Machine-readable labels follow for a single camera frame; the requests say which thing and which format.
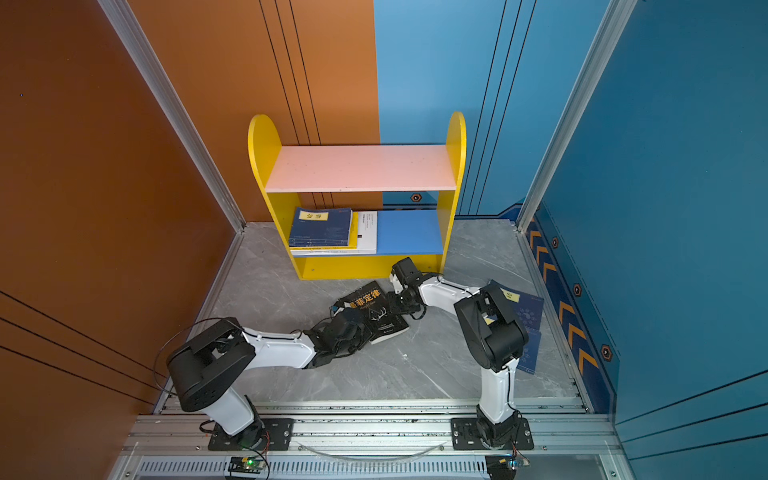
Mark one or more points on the left aluminium corner post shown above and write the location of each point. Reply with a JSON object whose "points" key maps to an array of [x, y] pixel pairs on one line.
{"points": [[130, 33]]}

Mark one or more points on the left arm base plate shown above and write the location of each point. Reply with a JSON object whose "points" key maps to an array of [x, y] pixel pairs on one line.
{"points": [[267, 434]]}

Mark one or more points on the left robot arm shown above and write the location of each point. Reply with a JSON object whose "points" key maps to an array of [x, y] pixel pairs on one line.
{"points": [[205, 368]]}

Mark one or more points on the navy book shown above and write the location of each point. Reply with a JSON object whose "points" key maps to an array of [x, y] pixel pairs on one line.
{"points": [[529, 308], [528, 361], [321, 228]]}

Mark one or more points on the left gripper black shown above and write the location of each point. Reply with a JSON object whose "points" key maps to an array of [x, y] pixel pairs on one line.
{"points": [[365, 327]]}

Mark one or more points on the black book orange title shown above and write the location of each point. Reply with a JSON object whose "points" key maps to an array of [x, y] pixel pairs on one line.
{"points": [[371, 299]]}

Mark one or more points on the right green circuit board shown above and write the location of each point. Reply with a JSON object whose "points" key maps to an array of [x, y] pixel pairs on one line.
{"points": [[504, 467]]}

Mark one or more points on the left green circuit board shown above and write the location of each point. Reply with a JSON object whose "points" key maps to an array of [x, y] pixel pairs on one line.
{"points": [[248, 467]]}

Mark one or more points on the aluminium frame rail front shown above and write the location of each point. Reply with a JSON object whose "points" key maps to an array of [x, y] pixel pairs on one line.
{"points": [[378, 439]]}

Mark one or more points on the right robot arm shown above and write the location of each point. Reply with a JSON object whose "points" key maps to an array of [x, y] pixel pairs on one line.
{"points": [[495, 336]]}

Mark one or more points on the green circuit board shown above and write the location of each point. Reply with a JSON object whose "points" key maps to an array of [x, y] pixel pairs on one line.
{"points": [[248, 467], [504, 467]]}

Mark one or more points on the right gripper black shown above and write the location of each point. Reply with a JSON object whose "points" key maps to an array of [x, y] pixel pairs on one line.
{"points": [[391, 303]]}

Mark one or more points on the right aluminium corner post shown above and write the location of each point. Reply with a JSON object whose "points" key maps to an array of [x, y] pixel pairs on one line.
{"points": [[608, 34]]}

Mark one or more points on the aluminium corner post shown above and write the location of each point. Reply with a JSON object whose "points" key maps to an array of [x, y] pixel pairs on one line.
{"points": [[608, 34], [130, 33]]}

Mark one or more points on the white La Dame book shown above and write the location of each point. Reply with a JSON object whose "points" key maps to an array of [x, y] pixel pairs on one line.
{"points": [[335, 232]]}

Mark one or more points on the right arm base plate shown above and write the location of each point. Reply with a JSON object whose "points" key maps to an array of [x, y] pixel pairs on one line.
{"points": [[480, 434]]}

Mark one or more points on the yellow pink blue bookshelf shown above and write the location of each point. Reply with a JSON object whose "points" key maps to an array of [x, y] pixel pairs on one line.
{"points": [[283, 173]]}

